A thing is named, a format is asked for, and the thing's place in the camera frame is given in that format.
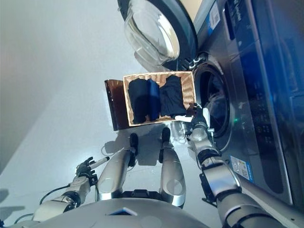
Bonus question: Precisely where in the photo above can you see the robot right hand black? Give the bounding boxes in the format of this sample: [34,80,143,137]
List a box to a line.
[175,103,211,126]

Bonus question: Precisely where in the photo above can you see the robot left hand black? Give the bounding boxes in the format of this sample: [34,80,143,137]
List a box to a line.
[76,156,110,178]

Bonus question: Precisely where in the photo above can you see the wide black garment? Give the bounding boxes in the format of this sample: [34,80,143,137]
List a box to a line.
[159,75,187,118]

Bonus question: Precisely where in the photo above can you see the round glass washing machine door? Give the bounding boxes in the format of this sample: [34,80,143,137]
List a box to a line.
[116,0,199,72]

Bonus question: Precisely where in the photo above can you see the rectangular wicker laundry basket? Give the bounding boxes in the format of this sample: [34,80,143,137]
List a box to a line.
[123,71,198,127]

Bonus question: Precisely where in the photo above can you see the blue rolled garment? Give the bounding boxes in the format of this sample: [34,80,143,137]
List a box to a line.
[146,78,161,121]

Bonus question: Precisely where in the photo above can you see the black rolled garment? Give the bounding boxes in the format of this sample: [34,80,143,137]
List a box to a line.
[128,79,152,124]

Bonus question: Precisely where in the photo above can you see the grey robot torso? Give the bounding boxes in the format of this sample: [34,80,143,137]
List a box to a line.
[35,189,221,228]

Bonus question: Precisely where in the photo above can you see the robot right leg silver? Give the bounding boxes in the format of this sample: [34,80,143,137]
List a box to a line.
[158,127,186,209]

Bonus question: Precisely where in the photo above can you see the large blue energy label sticker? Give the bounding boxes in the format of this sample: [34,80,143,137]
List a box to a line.
[229,155,255,184]

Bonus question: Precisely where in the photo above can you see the glossy brown stool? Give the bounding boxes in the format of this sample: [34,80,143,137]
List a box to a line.
[104,79,130,132]

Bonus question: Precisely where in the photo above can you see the small blue label sticker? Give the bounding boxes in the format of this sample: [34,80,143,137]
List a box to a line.
[208,2,221,29]

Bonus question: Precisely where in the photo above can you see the white cream shelf unit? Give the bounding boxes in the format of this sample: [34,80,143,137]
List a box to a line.
[179,0,208,22]

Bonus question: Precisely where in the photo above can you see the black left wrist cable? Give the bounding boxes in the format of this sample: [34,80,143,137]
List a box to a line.
[39,184,72,205]

